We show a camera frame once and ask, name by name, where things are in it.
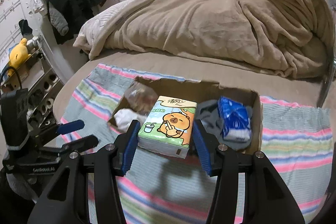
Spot clear snack bag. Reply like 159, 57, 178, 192
122, 84, 160, 115

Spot white patterned quilt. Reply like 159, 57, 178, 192
73, 0, 147, 55

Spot metal shelf rack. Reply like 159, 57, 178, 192
0, 40, 65, 135

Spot row of white paper rolls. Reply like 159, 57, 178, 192
28, 74, 60, 126

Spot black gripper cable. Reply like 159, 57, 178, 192
0, 67, 22, 92

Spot yellow plush toy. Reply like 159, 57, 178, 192
7, 38, 32, 75

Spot black sock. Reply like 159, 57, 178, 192
18, 19, 33, 35

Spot brown cardboard box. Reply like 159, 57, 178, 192
107, 76, 263, 159

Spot striped cloth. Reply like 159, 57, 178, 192
60, 63, 332, 224

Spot white socks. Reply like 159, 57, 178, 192
113, 108, 147, 134

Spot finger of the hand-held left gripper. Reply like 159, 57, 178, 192
41, 135, 99, 156
34, 120, 85, 144

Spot white wall rack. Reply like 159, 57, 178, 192
0, 0, 27, 56

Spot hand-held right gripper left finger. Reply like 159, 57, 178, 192
28, 119, 141, 224

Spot blue tissue packet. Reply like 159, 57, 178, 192
217, 96, 251, 142

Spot grey quilted garment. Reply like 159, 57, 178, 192
49, 4, 69, 36

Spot beige fleece blanket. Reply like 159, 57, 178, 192
88, 0, 328, 79

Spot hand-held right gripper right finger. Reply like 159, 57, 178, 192
193, 119, 306, 224

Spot cartoon print tissue pack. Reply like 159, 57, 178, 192
137, 95, 198, 159

